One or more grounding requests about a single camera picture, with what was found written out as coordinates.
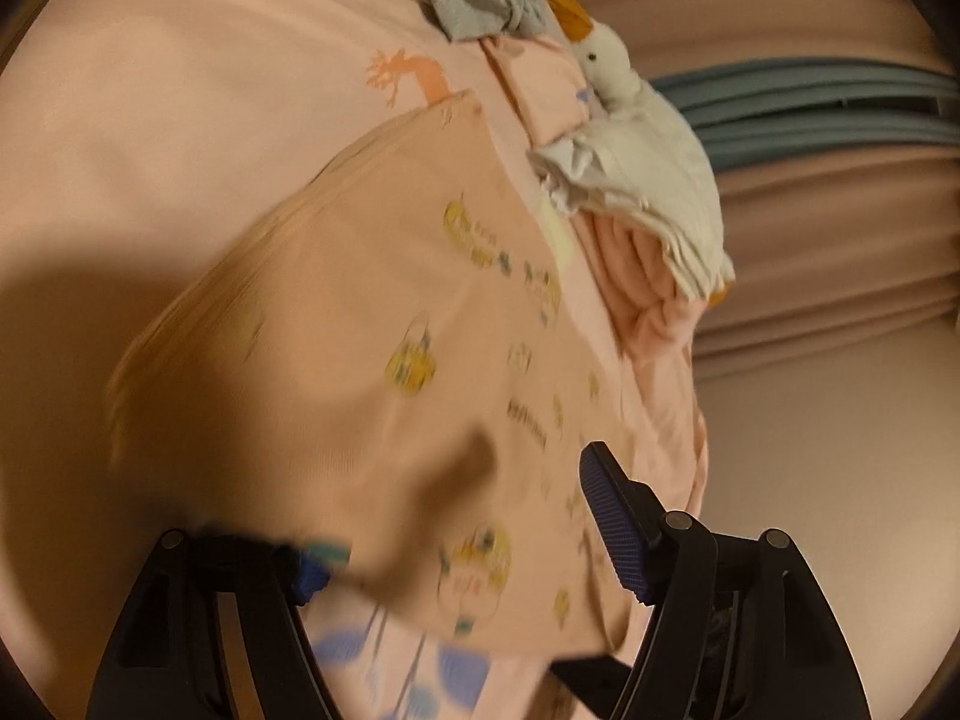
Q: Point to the teal curtain stripe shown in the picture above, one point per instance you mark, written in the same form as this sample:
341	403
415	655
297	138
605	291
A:
762	111

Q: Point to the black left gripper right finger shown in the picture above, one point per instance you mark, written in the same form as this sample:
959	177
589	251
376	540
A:
739	627

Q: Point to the pink pleated curtain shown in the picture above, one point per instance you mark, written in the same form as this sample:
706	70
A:
830	249

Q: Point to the peach cartoon print garment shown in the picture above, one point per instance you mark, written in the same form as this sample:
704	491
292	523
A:
383	372

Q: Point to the white folded garment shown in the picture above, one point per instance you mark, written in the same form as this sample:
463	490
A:
607	165

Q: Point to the white goose plush toy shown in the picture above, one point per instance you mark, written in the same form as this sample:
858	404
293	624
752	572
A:
690	227

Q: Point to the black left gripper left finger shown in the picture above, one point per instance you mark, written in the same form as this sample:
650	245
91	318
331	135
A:
209	614

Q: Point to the pink printed bed sheet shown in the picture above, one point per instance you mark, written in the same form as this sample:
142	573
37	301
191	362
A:
141	139

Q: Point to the pink crumpled garment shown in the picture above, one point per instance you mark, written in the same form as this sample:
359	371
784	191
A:
651	317

